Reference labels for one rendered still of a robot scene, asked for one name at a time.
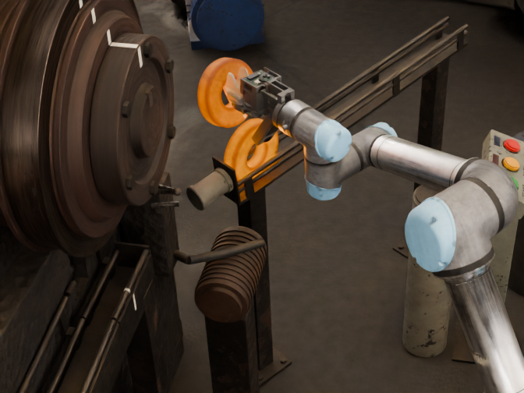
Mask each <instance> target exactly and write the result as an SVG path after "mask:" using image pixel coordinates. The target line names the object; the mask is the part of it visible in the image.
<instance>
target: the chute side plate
mask: <svg viewBox="0 0 524 393"><path fill-rule="evenodd" d="M152 279H153V283H154V288H155V286H156V282H155V276H154V266H153V261H152V256H151V254H149V255H148V257H147V260H146V263H145V265H144V266H143V268H142V270H141V272H140V275H139V277H138V279H137V280H136V283H135V285H134V287H133V290H132V291H131V293H130V295H129V298H128V300H127V302H126V304H125V307H124V309H123V311H122V313H121V315H120V317H119V319H118V323H117V324H116V326H115V329H114V331H113V334H112V336H111V339H110V341H109V343H108V346H107V348H106V350H105V352H104V355H103V357H102V360H101V362H100V365H99V367H98V369H97V372H96V374H95V376H94V379H93V382H92V384H91V386H90V389H89V391H88V393H110V391H111V389H112V386H113V384H114V382H115V379H116V376H117V374H118V371H119V368H120V366H121V364H122V361H123V358H124V356H125V354H126V350H127V349H128V347H129V344H130V342H131V340H132V338H133V335H134V333H135V331H136V328H137V326H138V324H139V322H140V319H141V317H142V316H143V312H144V311H145V309H144V304H143V298H144V296H145V294H146V292H147V289H148V287H149V285H150V282H151V280H152ZM133 294H134V296H135V301H136V310H135V306H134V301H133Z"/></svg>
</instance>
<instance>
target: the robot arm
mask: <svg viewBox="0 0 524 393"><path fill-rule="evenodd" d="M268 72H270V73H272V74H274V75H276V78H275V77H273V76H271V75H270V74H268ZM223 90H224V92H225V94H226V96H227V98H228V101H229V103H230V104H231V106H232V107H233V108H234V109H235V110H237V111H239V112H242V113H243V114H247V115H249V116H251V117H254V118H260V117H262V118H263V119H264V120H263V122H262V123H261V124H260V125H259V127H258V128H257V130H256V132H255V133H254V134H253V136H252V140H253V142H254V143H255V144H256V145H257V146H259V145H261V144H262V143H266V142H268V141H270V140H271V138H272V137H273V136H274V135H275V134H276V132H277V131H278V129H280V130H281V131H282V132H283V133H285V134H287V135H289V136H290V137H291V138H293V139H294V140H296V141H297V142H299V143H301V144H302V145H303V147H304V161H305V176H304V177H305V180H306V189H307V192H308V194H310V195H311V196H312V197H313V198H315V199H317V200H331V199H334V198H335V197H336V196H337V195H338V194H339V193H340V191H341V187H342V181H344V180H346V179H347V178H349V177H351V176H353V175H355V174H356V173H358V172H361V171H362V170H363V169H365V168H368V167H370V166H373V167H375V168H379V169H381V170H383V171H386V172H389V173H391V174H394V175H397V176H400V177H402V178H404V179H408V180H410V181H413V182H416V183H419V184H420V185H423V186H426V187H429V188H431V189H435V190H437V191H439V192H440V193H438V194H436V195H435V196H432V197H429V198H427V199H425V200H424V201H423V202H422V203H421V204H420V205H419V206H417V207H415V208H414V209H413V210H411V211H410V213H409V215H408V217H407V219H406V221H405V240H406V243H407V246H408V248H409V251H410V253H411V254H412V257H414V258H416V262H417V263H418V265H420V266H421V267H422V268H423V269H425V270H427V271H432V273H433V275H434V277H436V278H439V279H442V280H444V282H445V284H446V286H447V289H448V292H449V295H450V297H451V301H452V303H453V305H454V308H455V311H456V313H457V316H458V319H459V322H460V324H461V326H462V330H463V332H464V334H465V337H466V340H467V342H468V345H469V348H470V351H471V353H472V355H473V358H474V361H475V364H476V367H477V369H478V371H479V374H480V377H481V380H482V382H483V386H484V387H485V392H484V393H524V358H523V355H522V352H521V349H520V347H519V344H518V341H517V338H516V336H515V332H514V330H513V327H512V324H511V321H510V319H509V317H508V313H507V310H506V309H505V305H504V302H503V300H502V298H501V294H500V292H499V289H498V286H497V283H496V281H495V278H494V275H493V272H492V270H491V267H490V263H491V261H492V260H493V259H494V255H495V254H494V249H493V247H492V244H491V242H490V238H491V237H493V236H494V235H496V234H498V233H499V232H501V231H502V230H504V229H505V228H506V227H507V226H508V225H509V224H510V223H511V222H512V220H513V218H514V217H515V214H516V211H517V209H518V204H519V195H518V190H517V188H516V185H515V183H514V181H513V179H512V177H511V176H510V175H509V174H508V173H507V172H506V171H505V170H504V169H503V168H502V167H500V166H499V165H496V164H495V163H493V162H490V161H487V160H484V159H482V158H470V159H468V160H466V159H464V158H460V157H457V156H455V155H452V154H447V153H445V152H442V151H439V150H435V149H433V148H429V147H425V146H423V145H420V144H417V143H413V142H410V141H408V140H404V139H401V138H398V137H397V134H396V132H395V131H394V130H393V128H391V127H390V126H389V125H388V124H387V123H385V122H379V123H377V124H374V125H372V126H368V127H366V128H365V129H364V130H363V131H361V132H359V133H357V134H355V135H353V136H351V133H350V132H349V131H348V130H347V129H346V128H345V127H343V126H341V124H340V123H339V122H337V121H335V120H333V119H330V118H328V117H327V116H326V115H323V114H322V113H320V112H319V111H317V110H315V109H314V108H312V107H310V106H309V105H308V104H305V103H304V102H302V101H301V100H296V99H295V98H294V96H295V91H294V90H293V89H291V88H290V87H287V86H286V85H284V84H283V83H281V76H279V75H278V74H277V73H275V72H273V71H271V70H269V69H268V68H266V67H264V71H263V70H262V69H261V70H259V71H257V72H255V73H252V74H250V75H249V74H248V72H247V70H246V68H244V67H241V68H240V69H239V74H238V76H237V80H235V77H234V76H233V75H232V74H231V73H228V75H227V80H226V83H225V85H224V86H223Z"/></svg>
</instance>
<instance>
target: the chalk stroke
mask: <svg viewBox="0 0 524 393"><path fill-rule="evenodd" d="M91 13H92V18H93V23H95V21H96V18H95V13H94V9H92V11H91ZM107 35H108V45H110V44H111V45H110V46H116V47H125V48H137V46H138V44H123V43H113V42H112V43H111V36H110V31H109V29H108V31H107ZM138 55H139V61H140V68H141V67H142V65H143V63H142V58H141V51H140V46H139V48H138Z"/></svg>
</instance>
